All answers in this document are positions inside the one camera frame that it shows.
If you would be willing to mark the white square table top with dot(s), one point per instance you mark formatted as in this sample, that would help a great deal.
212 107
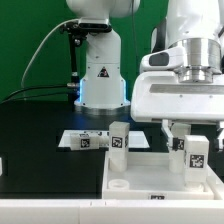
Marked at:
147 177

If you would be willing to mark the white left fence piece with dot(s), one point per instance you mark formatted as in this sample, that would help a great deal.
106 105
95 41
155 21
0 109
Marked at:
1 168

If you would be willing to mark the white front fence bar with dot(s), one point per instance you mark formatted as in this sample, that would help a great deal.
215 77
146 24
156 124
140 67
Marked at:
111 212

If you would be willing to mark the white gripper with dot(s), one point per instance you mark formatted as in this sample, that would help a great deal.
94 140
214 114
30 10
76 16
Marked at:
159 96

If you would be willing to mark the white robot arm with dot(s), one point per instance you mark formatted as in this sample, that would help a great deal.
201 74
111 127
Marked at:
179 80

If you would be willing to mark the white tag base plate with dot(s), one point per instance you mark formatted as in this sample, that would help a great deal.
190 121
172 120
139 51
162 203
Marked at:
137 139

